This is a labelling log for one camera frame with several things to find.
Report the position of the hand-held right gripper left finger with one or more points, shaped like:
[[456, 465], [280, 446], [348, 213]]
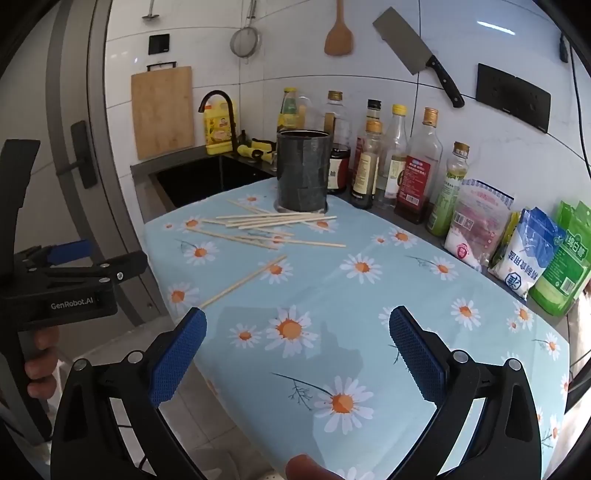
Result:
[[178, 357]]

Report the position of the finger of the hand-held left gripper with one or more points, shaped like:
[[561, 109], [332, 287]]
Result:
[[69, 250], [124, 267]]

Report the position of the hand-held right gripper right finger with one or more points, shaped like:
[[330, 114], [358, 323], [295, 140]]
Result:
[[415, 357]]

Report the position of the wooden chopstick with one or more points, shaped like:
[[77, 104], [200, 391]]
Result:
[[244, 281]]

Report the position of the pile of wooden chopsticks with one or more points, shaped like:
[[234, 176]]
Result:
[[258, 221]]

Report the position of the dark cylindrical chopstick holder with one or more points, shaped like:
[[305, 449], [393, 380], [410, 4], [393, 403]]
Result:
[[302, 170]]

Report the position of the person's left hand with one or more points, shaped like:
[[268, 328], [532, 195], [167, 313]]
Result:
[[41, 364]]

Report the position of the person's right hand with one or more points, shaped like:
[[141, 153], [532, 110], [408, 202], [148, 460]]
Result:
[[307, 468]]

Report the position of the black kitchen sink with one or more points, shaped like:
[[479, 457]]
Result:
[[207, 177]]

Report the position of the blue daisy-print tablecloth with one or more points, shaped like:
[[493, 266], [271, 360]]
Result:
[[323, 277]]

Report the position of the yellow-green packet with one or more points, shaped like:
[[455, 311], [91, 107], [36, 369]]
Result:
[[505, 242]]

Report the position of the white pink seasoning bag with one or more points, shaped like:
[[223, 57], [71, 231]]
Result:
[[475, 221]]

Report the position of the blue white salt bag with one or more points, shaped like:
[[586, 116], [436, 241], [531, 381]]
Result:
[[526, 254]]

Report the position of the wooden cutting board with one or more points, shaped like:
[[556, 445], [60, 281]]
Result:
[[161, 110]]

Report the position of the yellow detergent bottle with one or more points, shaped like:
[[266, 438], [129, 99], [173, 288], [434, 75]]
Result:
[[217, 134]]

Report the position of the green label oil bottle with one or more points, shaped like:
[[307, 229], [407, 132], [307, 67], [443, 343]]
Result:
[[450, 198]]

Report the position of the green sugar bag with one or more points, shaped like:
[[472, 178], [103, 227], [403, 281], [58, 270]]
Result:
[[563, 267]]

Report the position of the yellow scrub sponges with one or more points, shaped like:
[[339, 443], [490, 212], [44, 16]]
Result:
[[256, 150]]

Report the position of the black faucet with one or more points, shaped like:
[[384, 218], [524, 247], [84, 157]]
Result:
[[231, 120]]

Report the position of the green-yellow label bottle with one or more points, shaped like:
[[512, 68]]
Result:
[[289, 113]]

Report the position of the black-capped bottle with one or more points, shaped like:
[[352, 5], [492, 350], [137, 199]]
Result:
[[374, 110]]

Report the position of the hanging metal utensil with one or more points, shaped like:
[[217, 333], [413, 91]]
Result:
[[150, 11]]

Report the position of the metal mesh strainer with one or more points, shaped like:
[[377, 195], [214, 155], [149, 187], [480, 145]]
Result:
[[244, 41]]

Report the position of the wooden spatula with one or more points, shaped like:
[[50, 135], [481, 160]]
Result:
[[340, 39]]

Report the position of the grey door frame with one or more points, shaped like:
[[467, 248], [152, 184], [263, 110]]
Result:
[[99, 138]]

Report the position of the large black wall panel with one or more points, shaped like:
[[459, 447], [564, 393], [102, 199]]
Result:
[[512, 98]]

